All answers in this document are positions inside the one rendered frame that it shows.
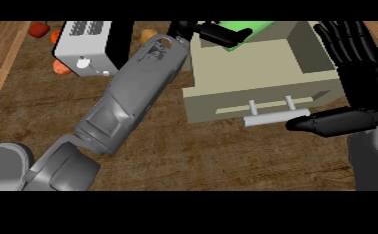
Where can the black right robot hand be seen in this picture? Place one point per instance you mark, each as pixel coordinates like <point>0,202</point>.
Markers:
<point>356,78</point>

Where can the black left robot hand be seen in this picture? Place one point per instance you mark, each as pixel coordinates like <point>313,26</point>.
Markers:
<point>222,33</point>

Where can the green cup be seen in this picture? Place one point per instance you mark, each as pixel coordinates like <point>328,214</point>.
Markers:
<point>256,28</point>

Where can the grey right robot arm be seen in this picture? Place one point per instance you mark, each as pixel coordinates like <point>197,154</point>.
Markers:
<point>364,164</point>

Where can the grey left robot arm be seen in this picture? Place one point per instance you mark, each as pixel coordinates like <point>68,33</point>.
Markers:
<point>133,88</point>

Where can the beige open drawer box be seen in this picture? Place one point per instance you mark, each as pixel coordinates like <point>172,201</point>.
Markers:
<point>246,68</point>

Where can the beige drawer front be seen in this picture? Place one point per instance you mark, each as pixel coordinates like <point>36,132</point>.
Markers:
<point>222,101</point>

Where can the yellow-orange fruit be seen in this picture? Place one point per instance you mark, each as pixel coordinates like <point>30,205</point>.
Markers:
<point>147,35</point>

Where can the white toaster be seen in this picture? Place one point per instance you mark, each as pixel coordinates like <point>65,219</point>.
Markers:
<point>89,48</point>

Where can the orange fruit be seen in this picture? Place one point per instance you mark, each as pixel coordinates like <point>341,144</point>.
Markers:
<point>59,68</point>
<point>55,36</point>

